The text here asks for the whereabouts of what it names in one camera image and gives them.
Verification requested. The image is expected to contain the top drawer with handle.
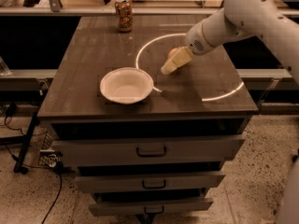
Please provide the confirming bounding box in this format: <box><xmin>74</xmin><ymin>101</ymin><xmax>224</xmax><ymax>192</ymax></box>
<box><xmin>52</xmin><ymin>134</ymin><xmax>245</xmax><ymax>167</ymax></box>

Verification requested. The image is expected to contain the middle drawer with handle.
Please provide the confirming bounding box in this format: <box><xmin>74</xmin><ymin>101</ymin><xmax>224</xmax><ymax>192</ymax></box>
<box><xmin>75</xmin><ymin>172</ymin><xmax>225</xmax><ymax>193</ymax></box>

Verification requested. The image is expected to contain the drawer with handle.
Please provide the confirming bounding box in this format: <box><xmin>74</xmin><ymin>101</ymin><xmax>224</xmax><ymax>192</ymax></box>
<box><xmin>75</xmin><ymin>172</ymin><xmax>225</xmax><ymax>193</ymax></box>
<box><xmin>89</xmin><ymin>197</ymin><xmax>213</xmax><ymax>217</ymax></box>
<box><xmin>52</xmin><ymin>134</ymin><xmax>245</xmax><ymax>167</ymax></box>

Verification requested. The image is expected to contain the wire mesh basket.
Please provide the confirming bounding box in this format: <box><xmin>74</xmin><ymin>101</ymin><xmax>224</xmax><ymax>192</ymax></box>
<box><xmin>38</xmin><ymin>132</ymin><xmax>61</xmax><ymax>169</ymax></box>

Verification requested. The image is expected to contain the white paper bowl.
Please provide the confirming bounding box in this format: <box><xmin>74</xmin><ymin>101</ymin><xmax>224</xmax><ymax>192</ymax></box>
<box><xmin>99</xmin><ymin>67</ymin><xmax>153</xmax><ymax>105</ymax></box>

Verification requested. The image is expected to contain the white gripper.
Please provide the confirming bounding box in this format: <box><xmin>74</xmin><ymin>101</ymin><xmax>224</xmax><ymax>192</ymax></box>
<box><xmin>161</xmin><ymin>23</ymin><xmax>214</xmax><ymax>75</ymax></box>

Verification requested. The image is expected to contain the black floor cable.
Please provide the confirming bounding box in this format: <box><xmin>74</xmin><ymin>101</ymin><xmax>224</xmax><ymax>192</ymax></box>
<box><xmin>0</xmin><ymin>140</ymin><xmax>64</xmax><ymax>224</ymax></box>

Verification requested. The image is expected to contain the patterned drink can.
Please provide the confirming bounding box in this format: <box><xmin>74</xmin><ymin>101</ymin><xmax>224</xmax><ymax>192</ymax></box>
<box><xmin>114</xmin><ymin>0</ymin><xmax>133</xmax><ymax>33</ymax></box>

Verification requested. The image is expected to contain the grey drawer cabinet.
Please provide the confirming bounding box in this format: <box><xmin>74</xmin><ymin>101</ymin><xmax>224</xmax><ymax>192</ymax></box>
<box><xmin>36</xmin><ymin>14</ymin><xmax>259</xmax><ymax>224</ymax></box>

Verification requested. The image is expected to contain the clear glass cup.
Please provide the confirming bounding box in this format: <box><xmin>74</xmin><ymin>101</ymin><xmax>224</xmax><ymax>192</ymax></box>
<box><xmin>0</xmin><ymin>57</ymin><xmax>11</xmax><ymax>77</ymax></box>

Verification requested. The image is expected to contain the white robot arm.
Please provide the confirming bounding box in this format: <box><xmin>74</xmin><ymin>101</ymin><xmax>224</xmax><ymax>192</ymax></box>
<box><xmin>161</xmin><ymin>0</ymin><xmax>299</xmax><ymax>83</ymax></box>

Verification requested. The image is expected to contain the black metal stand leg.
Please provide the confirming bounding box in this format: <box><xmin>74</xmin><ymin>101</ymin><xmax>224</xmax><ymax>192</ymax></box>
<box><xmin>14</xmin><ymin>112</ymin><xmax>38</xmax><ymax>175</ymax></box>

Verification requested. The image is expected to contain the orange fruit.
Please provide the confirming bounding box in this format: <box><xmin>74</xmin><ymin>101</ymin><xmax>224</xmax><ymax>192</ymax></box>
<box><xmin>167</xmin><ymin>48</ymin><xmax>178</xmax><ymax>58</ymax></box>

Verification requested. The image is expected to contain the bottom drawer with handle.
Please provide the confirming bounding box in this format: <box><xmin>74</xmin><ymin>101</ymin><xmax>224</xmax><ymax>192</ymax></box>
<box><xmin>89</xmin><ymin>197</ymin><xmax>213</xmax><ymax>217</ymax></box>

